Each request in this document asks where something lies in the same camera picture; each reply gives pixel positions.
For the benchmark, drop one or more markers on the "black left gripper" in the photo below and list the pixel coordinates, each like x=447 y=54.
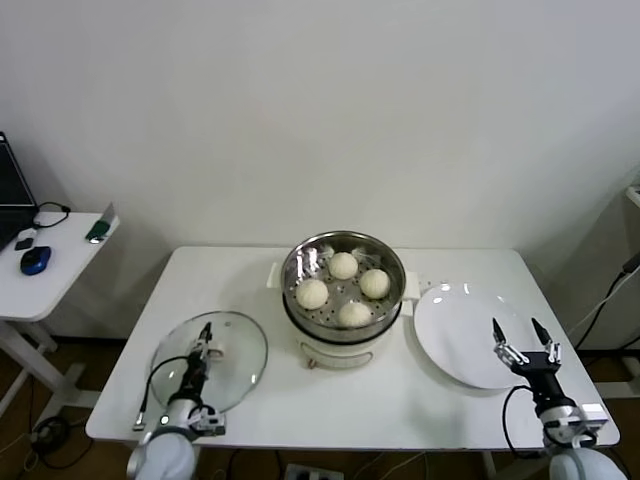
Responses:
x=194 y=375

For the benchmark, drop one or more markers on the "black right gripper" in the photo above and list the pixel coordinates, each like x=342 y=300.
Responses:
x=542 y=372

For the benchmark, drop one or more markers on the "round glass pot lid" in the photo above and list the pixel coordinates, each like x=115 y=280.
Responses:
x=240 y=350

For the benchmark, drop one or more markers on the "white steamed baozi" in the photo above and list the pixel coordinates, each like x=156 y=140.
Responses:
x=343 y=265
x=355 y=314
x=375 y=283
x=312 y=294

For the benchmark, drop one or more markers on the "pale right robot arm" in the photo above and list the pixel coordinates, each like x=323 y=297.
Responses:
x=585 y=465

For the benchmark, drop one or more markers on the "pale left robot arm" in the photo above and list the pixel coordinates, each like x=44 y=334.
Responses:
x=162 y=457

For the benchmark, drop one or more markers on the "perforated steel steamer basket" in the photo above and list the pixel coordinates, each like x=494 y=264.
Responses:
x=345 y=335

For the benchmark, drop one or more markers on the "white round plate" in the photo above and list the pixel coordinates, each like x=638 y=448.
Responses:
x=450 y=325

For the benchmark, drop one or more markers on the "white desk foot bar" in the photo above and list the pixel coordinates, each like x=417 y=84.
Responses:
x=617 y=390

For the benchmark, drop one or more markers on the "white table leg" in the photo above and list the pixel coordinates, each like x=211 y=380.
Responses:
x=492 y=467

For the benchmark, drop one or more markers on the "white side table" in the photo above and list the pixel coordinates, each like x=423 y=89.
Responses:
x=65 y=265

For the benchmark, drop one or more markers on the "grey floor power strip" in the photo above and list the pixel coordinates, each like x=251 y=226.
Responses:
x=312 y=472

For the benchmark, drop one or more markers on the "white side desk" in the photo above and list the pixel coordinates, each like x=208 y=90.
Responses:
x=634 y=195

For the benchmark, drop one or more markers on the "blue computer mouse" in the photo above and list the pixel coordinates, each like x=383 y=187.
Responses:
x=36 y=260

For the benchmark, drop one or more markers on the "small black desk gadget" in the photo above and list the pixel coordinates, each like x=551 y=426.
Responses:
x=24 y=245

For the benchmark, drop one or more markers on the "small white adapter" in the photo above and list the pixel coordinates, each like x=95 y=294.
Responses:
x=29 y=233

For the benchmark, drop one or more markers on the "black laptop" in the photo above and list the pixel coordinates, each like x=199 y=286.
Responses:
x=12 y=190

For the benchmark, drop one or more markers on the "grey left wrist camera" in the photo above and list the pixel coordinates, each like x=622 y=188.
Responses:
x=210 y=424

